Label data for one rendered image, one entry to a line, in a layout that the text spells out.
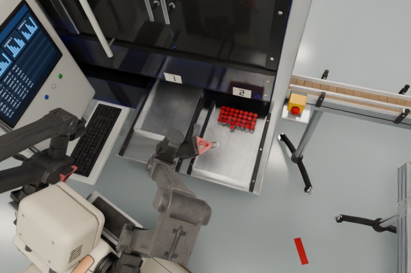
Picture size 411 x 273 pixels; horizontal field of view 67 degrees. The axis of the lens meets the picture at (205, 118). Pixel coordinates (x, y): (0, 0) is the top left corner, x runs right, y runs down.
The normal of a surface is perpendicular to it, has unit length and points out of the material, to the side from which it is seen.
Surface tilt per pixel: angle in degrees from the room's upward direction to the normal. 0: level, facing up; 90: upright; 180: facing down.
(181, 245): 36
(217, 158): 0
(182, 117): 0
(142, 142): 0
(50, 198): 42
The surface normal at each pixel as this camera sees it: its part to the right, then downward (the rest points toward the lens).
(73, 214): 0.33, -0.86
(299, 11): -0.29, 0.84
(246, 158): -0.07, -0.50
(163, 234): 0.26, 0.03
